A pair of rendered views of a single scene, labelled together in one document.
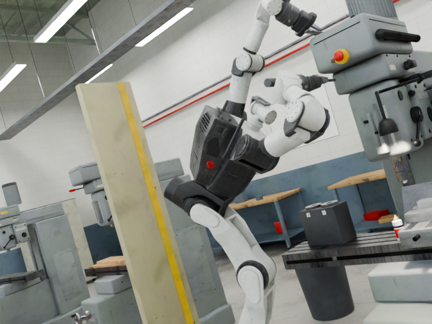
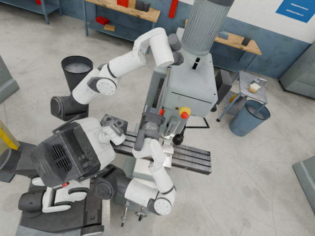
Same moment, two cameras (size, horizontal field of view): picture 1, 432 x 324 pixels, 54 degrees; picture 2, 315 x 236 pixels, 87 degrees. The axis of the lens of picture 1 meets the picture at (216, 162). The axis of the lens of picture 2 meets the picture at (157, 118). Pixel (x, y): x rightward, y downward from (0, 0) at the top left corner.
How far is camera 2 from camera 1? 163 cm
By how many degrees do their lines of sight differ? 66
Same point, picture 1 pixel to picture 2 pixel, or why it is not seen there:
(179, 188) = (18, 171)
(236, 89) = (88, 98)
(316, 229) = not seen: hidden behind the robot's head
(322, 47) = (176, 97)
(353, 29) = (203, 103)
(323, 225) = not seen: hidden behind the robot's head
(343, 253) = (122, 151)
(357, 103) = (168, 113)
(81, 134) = not seen: outside the picture
